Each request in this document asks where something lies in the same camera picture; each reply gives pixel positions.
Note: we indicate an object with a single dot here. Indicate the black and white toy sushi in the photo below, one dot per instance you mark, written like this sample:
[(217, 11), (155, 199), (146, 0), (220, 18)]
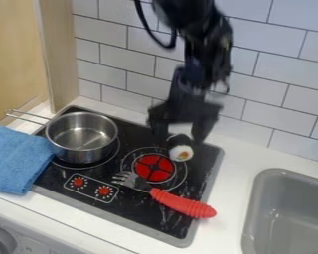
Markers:
[(180, 148)]

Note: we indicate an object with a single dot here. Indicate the toy sink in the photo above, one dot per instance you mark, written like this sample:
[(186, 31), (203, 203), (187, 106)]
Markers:
[(286, 211)]

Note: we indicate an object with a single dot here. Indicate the toy stove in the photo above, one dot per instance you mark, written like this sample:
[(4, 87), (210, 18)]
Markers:
[(130, 175)]

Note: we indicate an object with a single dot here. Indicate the silver pot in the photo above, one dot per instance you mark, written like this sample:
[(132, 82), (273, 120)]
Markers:
[(82, 136)]

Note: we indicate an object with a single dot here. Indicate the blue cloth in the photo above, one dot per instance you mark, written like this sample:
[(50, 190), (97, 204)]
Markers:
[(16, 160)]

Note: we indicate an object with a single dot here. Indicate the wooden board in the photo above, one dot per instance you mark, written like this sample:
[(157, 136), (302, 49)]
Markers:
[(31, 56)]

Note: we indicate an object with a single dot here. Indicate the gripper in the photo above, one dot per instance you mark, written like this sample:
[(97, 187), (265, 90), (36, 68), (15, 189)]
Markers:
[(186, 99)]

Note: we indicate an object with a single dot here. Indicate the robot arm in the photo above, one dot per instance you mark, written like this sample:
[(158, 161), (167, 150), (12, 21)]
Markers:
[(197, 33)]

